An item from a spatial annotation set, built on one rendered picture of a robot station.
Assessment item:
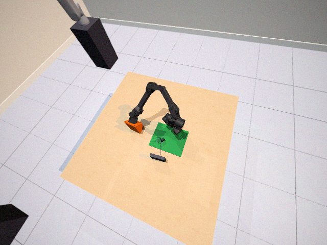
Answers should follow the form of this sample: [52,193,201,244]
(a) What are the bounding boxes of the green circuit board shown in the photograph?
[149,122,189,157]

